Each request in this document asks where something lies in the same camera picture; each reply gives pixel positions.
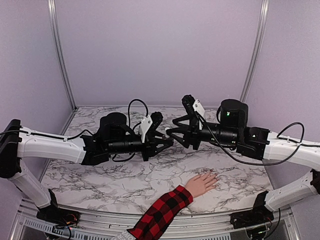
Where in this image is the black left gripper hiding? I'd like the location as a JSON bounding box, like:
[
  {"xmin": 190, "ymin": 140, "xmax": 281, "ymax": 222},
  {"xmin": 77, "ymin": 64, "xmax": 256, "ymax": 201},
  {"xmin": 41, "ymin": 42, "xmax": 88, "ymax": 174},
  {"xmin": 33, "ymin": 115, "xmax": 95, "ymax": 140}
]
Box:
[{"xmin": 107, "ymin": 131, "xmax": 174, "ymax": 162}]

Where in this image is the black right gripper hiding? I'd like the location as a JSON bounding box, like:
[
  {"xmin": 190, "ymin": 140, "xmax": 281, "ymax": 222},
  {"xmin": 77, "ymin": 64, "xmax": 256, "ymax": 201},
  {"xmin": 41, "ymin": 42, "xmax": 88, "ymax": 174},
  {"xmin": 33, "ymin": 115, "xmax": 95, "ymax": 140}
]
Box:
[{"xmin": 166, "ymin": 114, "xmax": 239, "ymax": 151}]

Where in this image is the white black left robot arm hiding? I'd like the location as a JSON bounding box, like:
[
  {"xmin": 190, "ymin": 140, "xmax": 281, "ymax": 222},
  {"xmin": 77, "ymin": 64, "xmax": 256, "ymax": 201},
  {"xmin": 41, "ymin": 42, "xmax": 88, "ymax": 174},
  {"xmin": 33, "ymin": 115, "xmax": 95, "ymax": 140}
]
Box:
[{"xmin": 0, "ymin": 111, "xmax": 174, "ymax": 223}]

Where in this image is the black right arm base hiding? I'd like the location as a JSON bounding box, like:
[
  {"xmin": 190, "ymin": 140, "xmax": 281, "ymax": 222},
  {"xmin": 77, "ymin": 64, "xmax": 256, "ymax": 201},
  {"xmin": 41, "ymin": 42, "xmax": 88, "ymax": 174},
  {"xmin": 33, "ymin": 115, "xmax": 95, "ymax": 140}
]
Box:
[{"xmin": 230, "ymin": 191, "xmax": 274, "ymax": 229}]

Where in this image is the red black plaid sleeve forearm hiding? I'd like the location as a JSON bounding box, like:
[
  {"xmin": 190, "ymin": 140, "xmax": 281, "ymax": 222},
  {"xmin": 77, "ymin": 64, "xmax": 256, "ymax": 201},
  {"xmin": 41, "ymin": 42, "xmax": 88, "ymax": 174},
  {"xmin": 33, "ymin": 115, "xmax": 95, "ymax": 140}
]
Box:
[{"xmin": 127, "ymin": 185, "xmax": 193, "ymax": 240}]

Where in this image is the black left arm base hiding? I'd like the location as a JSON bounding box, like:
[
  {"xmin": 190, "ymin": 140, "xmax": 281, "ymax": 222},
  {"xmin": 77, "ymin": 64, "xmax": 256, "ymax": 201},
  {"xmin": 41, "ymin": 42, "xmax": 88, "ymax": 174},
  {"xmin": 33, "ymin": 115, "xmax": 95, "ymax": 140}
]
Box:
[{"xmin": 36, "ymin": 189, "xmax": 80, "ymax": 227}]

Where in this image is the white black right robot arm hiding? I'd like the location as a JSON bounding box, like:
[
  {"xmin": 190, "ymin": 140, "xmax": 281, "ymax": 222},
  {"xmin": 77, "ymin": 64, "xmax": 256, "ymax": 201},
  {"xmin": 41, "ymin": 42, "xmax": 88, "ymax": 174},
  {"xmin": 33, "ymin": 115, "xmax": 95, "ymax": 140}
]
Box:
[{"xmin": 166, "ymin": 95, "xmax": 320, "ymax": 224}]

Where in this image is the person's bare hand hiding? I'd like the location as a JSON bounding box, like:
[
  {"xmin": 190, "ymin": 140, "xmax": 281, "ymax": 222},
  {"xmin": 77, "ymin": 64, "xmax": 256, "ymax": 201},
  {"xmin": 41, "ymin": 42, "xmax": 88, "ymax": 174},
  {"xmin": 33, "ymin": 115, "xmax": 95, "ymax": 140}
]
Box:
[{"xmin": 184, "ymin": 171, "xmax": 218, "ymax": 198}]

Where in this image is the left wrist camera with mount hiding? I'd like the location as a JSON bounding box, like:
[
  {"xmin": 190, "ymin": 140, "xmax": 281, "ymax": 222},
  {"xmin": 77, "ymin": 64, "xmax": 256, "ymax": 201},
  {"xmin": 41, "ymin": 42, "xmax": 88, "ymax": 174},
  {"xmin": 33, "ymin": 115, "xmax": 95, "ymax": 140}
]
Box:
[{"xmin": 138, "ymin": 111, "xmax": 163, "ymax": 143}]

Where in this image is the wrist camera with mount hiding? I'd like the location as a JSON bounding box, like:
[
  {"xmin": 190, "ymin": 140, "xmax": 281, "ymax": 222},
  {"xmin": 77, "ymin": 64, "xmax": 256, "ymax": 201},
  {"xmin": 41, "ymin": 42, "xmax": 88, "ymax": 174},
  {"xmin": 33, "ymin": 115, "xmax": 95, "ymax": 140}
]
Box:
[
  {"xmin": 138, "ymin": 111, "xmax": 163, "ymax": 143},
  {"xmin": 181, "ymin": 94, "xmax": 205, "ymax": 130}
]

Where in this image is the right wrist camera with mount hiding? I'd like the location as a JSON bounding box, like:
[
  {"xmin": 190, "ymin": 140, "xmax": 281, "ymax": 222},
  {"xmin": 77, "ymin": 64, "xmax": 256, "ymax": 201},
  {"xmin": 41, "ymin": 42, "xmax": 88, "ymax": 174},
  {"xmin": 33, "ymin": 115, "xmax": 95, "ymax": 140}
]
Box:
[{"xmin": 181, "ymin": 94, "xmax": 205, "ymax": 130}]

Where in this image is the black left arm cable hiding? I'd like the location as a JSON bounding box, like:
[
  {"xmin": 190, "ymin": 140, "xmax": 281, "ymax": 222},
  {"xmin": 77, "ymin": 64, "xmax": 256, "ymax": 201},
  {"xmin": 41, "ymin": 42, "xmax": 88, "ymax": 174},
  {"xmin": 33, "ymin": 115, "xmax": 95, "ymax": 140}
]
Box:
[{"xmin": 111, "ymin": 99, "xmax": 150, "ymax": 163}]

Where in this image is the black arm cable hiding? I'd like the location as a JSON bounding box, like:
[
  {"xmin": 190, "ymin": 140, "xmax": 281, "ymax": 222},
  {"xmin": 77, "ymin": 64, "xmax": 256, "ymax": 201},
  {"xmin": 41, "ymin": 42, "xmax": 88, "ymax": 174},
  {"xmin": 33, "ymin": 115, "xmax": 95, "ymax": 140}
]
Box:
[
  {"xmin": 197, "ymin": 112, "xmax": 305, "ymax": 166},
  {"xmin": 111, "ymin": 99, "xmax": 150, "ymax": 163}
]

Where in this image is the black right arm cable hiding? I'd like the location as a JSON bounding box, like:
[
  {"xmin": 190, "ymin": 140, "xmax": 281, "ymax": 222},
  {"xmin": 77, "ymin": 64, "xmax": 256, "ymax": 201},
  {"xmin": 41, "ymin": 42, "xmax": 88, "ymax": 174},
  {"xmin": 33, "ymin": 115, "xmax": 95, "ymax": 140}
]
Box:
[{"xmin": 197, "ymin": 112, "xmax": 305, "ymax": 166}]

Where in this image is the aluminium right rear frame post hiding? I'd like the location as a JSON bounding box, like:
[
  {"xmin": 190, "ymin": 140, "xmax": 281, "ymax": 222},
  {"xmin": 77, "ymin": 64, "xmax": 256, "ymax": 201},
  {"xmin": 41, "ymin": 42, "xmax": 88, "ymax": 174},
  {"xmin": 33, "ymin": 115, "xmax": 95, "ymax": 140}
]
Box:
[{"xmin": 239, "ymin": 0, "xmax": 270, "ymax": 103}]

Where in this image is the aluminium frame post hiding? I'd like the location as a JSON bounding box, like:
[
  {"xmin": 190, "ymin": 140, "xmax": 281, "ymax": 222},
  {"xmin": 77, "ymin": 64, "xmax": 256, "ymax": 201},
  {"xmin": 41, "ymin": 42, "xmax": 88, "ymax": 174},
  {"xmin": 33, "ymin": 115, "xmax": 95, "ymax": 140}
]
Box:
[
  {"xmin": 47, "ymin": 0, "xmax": 77, "ymax": 112},
  {"xmin": 239, "ymin": 0, "xmax": 270, "ymax": 103}
]

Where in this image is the aluminium left rear frame post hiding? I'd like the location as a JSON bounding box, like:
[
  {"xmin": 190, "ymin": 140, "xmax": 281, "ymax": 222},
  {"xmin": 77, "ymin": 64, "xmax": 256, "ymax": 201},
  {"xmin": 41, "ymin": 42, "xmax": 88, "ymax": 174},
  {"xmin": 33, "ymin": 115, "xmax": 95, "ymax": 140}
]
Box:
[{"xmin": 47, "ymin": 0, "xmax": 77, "ymax": 112}]

